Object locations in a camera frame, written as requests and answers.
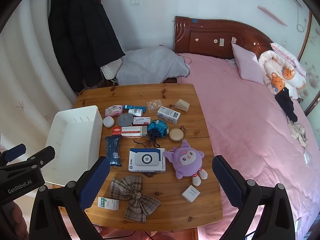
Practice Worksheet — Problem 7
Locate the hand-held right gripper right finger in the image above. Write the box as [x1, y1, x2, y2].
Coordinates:
[212, 155, 296, 240]

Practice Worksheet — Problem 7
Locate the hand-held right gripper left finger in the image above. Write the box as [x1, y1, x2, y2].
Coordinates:
[29, 156, 110, 240]

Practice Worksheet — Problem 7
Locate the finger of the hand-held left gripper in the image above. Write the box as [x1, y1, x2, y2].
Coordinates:
[0, 144, 27, 164]
[0, 146, 55, 173]

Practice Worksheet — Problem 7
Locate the green white small box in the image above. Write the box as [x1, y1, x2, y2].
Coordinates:
[97, 197, 120, 210]

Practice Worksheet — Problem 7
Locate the white plastic storage bin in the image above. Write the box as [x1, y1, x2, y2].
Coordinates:
[41, 105, 103, 187]

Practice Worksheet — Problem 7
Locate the dark blue packet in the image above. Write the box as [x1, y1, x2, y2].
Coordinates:
[105, 135, 122, 167]

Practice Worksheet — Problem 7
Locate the small white square box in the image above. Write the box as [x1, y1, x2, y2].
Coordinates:
[181, 185, 201, 202]

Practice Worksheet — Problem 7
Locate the brown plaid bow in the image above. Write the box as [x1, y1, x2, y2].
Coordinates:
[109, 175, 162, 222]

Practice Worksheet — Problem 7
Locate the purple plush toy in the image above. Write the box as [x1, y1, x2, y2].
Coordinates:
[163, 140, 208, 187]

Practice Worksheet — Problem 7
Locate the white blue device box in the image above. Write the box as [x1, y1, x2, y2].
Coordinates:
[128, 148, 167, 173]

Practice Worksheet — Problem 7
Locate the grey round disc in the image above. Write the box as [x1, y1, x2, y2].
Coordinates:
[117, 113, 134, 127]

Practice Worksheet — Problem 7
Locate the round beige compact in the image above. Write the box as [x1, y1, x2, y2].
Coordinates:
[169, 128, 185, 142]

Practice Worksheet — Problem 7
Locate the blue drawstring pouch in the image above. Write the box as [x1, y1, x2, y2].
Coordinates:
[135, 119, 170, 148]

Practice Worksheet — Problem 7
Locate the white grey medicine box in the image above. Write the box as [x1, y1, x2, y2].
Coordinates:
[157, 106, 181, 125]

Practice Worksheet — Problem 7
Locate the beige wedge block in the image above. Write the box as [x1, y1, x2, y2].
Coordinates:
[174, 99, 190, 112]

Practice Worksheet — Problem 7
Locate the clear plastic sticker box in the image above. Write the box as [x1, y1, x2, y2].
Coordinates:
[146, 100, 163, 113]

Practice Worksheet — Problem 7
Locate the long red white box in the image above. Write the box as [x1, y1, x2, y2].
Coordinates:
[111, 126, 148, 138]

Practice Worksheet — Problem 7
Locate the pink bed sheet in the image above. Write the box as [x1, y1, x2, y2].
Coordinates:
[175, 52, 320, 240]

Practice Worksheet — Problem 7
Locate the pink tissue pack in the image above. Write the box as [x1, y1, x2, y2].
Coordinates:
[104, 105, 124, 117]

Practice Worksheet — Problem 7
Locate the small white red box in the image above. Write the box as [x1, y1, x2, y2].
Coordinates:
[132, 116, 151, 126]

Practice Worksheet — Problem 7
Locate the white curtain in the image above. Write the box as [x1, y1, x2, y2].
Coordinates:
[0, 0, 78, 198]

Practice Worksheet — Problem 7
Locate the beige crumpled cloth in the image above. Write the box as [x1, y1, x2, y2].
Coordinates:
[287, 119, 308, 148]

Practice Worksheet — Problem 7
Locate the dark folded clothing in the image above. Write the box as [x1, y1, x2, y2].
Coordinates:
[275, 88, 298, 123]

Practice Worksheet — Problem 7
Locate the pink pillow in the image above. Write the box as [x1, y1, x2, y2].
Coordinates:
[231, 42, 265, 85]

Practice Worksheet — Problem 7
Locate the bear print quilt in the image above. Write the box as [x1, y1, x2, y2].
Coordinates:
[258, 42, 307, 100]

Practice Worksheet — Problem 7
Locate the black coat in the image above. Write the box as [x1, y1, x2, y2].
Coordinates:
[48, 0, 126, 93]

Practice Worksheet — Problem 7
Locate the grey cloth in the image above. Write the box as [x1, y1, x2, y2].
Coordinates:
[115, 45, 191, 86]

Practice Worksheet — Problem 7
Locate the frosted glass wardrobe door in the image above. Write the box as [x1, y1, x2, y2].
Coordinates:
[297, 12, 320, 117]

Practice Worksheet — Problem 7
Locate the dark wooden headboard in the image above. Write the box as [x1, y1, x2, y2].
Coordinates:
[173, 16, 274, 60]

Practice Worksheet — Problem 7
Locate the short pink wall shelf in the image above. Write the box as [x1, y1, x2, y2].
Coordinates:
[257, 6, 288, 27]

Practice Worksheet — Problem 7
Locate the white wall cable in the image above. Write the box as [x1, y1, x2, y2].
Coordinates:
[296, 4, 307, 33]

